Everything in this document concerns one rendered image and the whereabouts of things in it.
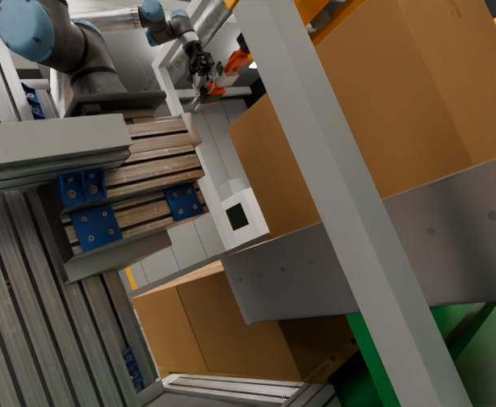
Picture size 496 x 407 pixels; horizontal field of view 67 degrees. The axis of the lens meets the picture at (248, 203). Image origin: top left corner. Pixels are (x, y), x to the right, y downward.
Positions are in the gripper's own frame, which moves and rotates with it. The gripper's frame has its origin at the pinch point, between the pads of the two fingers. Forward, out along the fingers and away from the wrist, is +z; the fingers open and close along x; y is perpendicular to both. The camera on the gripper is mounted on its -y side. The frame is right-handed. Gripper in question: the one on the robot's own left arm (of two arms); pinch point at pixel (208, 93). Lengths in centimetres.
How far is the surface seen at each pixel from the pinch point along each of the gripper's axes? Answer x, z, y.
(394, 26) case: -19, 35, 89
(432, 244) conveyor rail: -32, 72, 86
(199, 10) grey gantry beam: 162, -188, -186
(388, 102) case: -19, 47, 82
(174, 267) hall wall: 326, 64, -996
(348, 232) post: -50, 64, 88
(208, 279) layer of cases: -26, 69, -11
